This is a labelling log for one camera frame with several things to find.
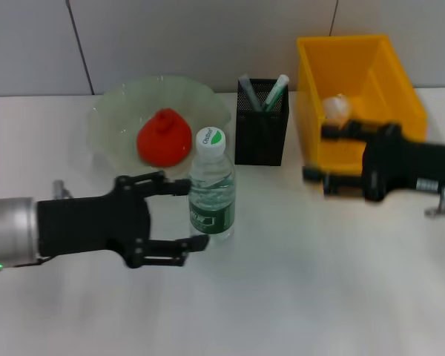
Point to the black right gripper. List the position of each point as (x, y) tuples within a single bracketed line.
[(404, 167)]

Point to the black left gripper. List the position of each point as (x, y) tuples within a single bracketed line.
[(89, 222)]

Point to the clear water bottle green label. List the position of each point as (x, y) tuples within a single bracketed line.
[(211, 196)]

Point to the white paper ball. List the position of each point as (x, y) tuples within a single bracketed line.
[(335, 105)]

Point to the red round fruit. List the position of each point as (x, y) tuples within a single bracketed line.
[(167, 137)]

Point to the mint green utility knife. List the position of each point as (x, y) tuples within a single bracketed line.
[(276, 91)]

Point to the grey marker pen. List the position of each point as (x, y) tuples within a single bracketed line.
[(250, 92)]

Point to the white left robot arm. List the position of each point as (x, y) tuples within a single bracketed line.
[(7, 230)]

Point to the black mesh pen holder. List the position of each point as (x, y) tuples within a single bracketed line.
[(261, 141)]

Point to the translucent wavy glass fruit plate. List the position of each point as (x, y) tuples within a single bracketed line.
[(115, 111)]

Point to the yellow plastic storage bin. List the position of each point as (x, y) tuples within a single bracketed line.
[(337, 66)]

